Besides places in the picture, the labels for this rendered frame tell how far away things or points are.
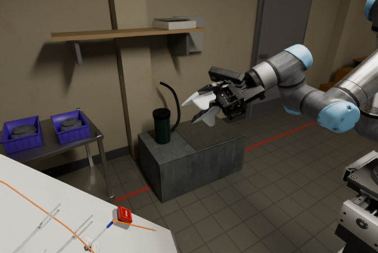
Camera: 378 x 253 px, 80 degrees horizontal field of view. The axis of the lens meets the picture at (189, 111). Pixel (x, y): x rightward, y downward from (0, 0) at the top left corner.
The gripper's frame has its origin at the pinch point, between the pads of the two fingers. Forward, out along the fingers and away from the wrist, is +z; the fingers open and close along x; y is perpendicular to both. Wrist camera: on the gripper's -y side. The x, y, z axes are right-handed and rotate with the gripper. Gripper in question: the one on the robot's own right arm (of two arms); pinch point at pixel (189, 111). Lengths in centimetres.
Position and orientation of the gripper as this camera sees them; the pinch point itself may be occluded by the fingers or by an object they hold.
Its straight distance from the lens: 63.9
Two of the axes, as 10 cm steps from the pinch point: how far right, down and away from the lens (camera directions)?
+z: -8.8, 4.8, 0.1
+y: 3.7, 7.0, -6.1
